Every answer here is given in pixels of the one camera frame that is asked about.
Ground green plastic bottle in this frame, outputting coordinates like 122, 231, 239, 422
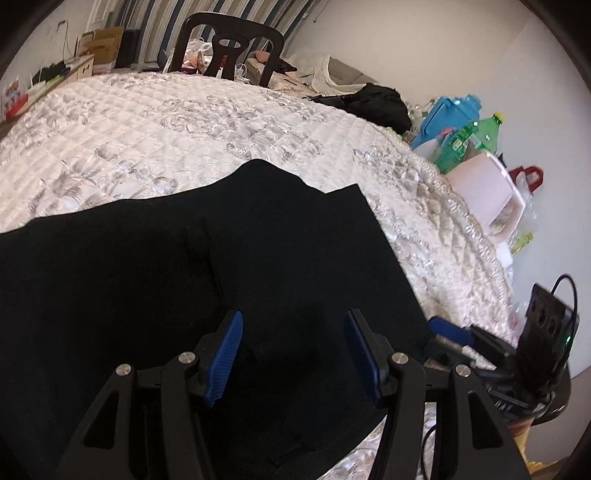
434, 112, 504, 174

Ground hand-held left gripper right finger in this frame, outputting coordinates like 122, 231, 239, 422
344, 308, 529, 480

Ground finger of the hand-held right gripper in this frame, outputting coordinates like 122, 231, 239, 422
422, 339, 466, 370
428, 316, 476, 347

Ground dark wooden chair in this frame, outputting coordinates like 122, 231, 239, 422
168, 13, 284, 88

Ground brown cardboard box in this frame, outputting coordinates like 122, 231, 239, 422
76, 27, 125, 75

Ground black bag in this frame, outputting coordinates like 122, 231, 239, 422
309, 83, 413, 134

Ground pink plastic bin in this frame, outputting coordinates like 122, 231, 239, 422
445, 152, 527, 238

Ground quilted floral tablecloth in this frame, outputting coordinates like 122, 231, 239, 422
0, 71, 518, 480

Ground black pants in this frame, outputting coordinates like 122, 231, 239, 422
0, 159, 432, 480

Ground black cable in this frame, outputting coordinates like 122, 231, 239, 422
551, 274, 580, 384

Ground blue plastic container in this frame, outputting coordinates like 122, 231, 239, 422
411, 95, 483, 151

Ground black pouch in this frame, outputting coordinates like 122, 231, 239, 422
34, 62, 72, 84

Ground red box of bottles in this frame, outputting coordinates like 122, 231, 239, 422
0, 82, 28, 121

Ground white cloth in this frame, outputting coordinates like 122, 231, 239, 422
284, 54, 370, 95

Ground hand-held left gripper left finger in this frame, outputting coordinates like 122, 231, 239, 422
53, 310, 244, 480

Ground striped curtain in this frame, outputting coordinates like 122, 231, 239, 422
111, 0, 328, 63

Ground black box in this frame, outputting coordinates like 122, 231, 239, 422
117, 28, 141, 65

